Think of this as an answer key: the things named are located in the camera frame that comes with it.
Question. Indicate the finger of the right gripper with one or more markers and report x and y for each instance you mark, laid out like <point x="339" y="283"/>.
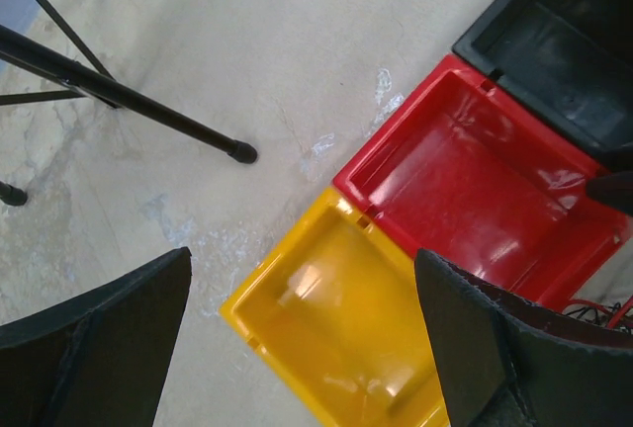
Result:
<point x="614" y="191"/>

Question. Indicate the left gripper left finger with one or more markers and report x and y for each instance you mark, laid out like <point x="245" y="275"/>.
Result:
<point x="101" y="358"/>

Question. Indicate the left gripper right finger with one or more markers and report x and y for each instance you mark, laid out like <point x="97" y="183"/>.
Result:
<point x="503" y="360"/>

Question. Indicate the red plastic bin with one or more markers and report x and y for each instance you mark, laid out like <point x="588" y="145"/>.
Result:
<point x="462" y="170"/>

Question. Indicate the black plastic bin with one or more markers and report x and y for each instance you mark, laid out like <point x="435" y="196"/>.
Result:
<point x="569" y="62"/>

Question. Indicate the yellow plastic bin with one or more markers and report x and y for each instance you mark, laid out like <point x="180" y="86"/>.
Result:
<point x="333" y="311"/>

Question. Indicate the black music stand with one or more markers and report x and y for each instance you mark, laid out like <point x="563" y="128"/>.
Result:
<point x="79" y="81"/>

